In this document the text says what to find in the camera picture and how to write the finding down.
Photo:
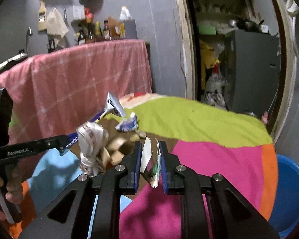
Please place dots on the pink checked cloth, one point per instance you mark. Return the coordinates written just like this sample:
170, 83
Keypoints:
55, 93

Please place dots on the green box on shelf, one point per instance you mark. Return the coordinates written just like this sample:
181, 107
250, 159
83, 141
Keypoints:
206, 29

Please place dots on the hanging beige towel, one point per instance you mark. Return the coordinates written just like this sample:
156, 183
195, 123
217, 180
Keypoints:
56, 27

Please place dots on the chrome faucet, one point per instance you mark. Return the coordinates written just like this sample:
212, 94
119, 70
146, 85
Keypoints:
28, 34

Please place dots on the black wok on cabinet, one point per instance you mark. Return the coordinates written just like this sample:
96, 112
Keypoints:
246, 25

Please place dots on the wooden brush on wall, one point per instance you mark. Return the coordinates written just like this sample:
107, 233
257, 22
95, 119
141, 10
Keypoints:
42, 17

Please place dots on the blue plastic basin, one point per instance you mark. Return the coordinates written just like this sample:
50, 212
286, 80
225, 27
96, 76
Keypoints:
285, 213

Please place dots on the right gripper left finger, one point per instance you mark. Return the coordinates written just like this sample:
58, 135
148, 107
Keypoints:
129, 183

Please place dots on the white printed wrapper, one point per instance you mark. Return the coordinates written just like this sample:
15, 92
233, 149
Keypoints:
92, 138

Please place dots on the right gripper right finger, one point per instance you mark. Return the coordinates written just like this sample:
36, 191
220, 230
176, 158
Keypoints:
172, 184

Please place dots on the blue white crumpled wrapper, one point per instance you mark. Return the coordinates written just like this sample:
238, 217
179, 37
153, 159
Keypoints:
128, 125

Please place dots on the person's left hand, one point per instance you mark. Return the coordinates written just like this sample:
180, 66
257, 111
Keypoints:
11, 193

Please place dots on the white green wrapper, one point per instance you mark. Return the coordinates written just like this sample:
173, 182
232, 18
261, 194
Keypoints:
150, 166

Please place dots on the dark grey cabinet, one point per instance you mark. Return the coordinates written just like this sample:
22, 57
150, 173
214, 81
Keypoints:
252, 70

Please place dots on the white sneakers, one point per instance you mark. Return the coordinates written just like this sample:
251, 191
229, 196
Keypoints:
215, 99

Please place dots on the colourful striped blanket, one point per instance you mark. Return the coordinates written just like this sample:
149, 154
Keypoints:
204, 138

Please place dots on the yellow bag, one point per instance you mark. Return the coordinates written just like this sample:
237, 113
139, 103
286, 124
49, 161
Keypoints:
208, 60

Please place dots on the dark sauce bottle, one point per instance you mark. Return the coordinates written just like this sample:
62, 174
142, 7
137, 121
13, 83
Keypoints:
81, 37

